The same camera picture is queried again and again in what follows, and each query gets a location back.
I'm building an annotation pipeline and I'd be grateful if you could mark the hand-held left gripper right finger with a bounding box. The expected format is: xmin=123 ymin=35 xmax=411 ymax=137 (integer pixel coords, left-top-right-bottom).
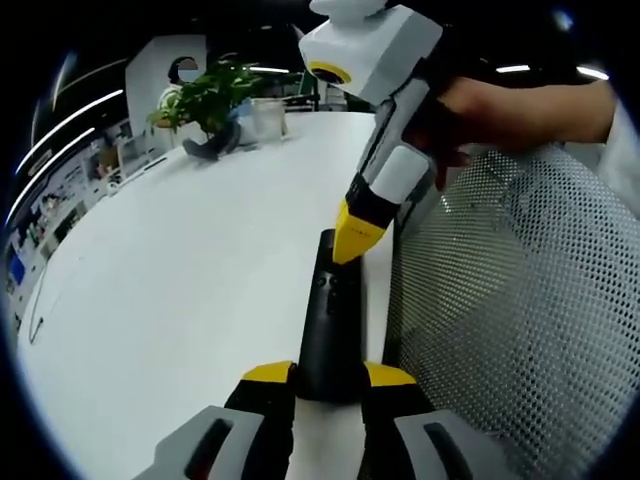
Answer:
xmin=360 ymin=361 xmax=507 ymax=480

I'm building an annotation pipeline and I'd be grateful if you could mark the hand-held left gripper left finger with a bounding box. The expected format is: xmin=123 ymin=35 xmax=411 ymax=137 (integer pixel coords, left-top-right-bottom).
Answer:
xmin=133 ymin=360 xmax=300 ymax=480

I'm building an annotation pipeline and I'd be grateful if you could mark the black remote control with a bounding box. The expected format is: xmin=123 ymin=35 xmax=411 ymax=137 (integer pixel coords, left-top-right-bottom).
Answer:
xmin=297 ymin=227 xmax=367 ymax=404

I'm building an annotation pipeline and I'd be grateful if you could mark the person's right hand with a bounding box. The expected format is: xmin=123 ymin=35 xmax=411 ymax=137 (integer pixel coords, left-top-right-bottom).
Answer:
xmin=403 ymin=74 xmax=546 ymax=194

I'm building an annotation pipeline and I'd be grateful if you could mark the green potted plant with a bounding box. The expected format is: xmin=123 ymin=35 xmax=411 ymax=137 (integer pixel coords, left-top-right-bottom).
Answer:
xmin=146 ymin=59 xmax=267 ymax=137

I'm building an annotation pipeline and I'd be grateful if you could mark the black curved plant tray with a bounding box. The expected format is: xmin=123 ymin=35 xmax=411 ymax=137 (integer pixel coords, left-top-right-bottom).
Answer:
xmin=181 ymin=123 xmax=245 ymax=162

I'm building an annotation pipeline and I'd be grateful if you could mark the person's white sleeve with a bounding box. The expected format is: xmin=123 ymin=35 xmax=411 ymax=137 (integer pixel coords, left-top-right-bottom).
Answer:
xmin=593 ymin=97 xmax=640 ymax=219

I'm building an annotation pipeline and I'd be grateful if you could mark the thin cable on table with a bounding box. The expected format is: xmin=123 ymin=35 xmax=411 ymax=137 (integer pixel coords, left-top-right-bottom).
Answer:
xmin=25 ymin=257 xmax=54 ymax=347

